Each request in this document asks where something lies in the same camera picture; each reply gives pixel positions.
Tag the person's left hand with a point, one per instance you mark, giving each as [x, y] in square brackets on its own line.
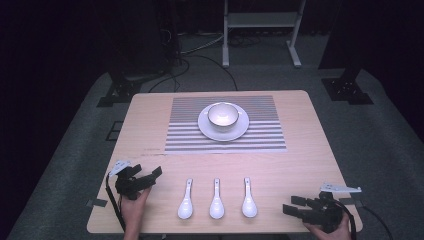
[133, 210]

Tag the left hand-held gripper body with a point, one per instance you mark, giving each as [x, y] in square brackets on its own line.
[128, 185]

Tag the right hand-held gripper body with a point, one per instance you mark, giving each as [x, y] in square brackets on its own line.
[321, 213]

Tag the person's right hand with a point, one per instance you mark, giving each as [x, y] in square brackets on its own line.
[333, 234]

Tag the grey striped placemat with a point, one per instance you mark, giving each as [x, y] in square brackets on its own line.
[186, 136]

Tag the grey tape strip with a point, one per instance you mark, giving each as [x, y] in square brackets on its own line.
[97, 202]

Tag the black equipment stand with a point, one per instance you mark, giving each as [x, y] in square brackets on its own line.
[133, 50]
[346, 66]

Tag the white metal stand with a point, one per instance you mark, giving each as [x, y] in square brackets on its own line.
[263, 20]

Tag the white bowl with dark rim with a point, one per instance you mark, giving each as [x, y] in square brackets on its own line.
[222, 116]

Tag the white ceramic soup spoon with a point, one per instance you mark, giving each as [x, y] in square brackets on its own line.
[216, 208]
[185, 208]
[249, 207]

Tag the white round plate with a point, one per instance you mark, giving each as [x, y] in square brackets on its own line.
[206, 131]

